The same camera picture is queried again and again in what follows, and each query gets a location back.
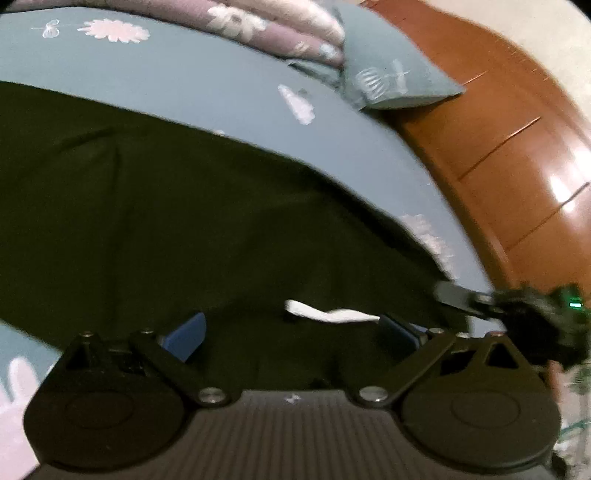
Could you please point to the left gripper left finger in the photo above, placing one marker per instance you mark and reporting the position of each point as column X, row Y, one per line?
column 164, row 353

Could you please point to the teal patterned bed sheet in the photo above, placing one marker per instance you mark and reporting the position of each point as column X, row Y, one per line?
column 211, row 84

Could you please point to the black drawstring pants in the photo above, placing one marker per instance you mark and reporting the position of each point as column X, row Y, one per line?
column 112, row 221

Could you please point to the teal pillow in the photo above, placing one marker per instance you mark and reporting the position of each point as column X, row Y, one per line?
column 383, row 68

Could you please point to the pink purple folded quilt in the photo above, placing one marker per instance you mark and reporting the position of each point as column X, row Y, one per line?
column 286, row 29

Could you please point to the wooden headboard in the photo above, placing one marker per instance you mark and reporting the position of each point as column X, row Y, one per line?
column 511, row 154

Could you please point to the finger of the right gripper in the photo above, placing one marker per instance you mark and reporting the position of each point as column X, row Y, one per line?
column 472, row 303

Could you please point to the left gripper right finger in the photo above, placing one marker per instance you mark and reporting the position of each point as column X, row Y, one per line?
column 430, row 346

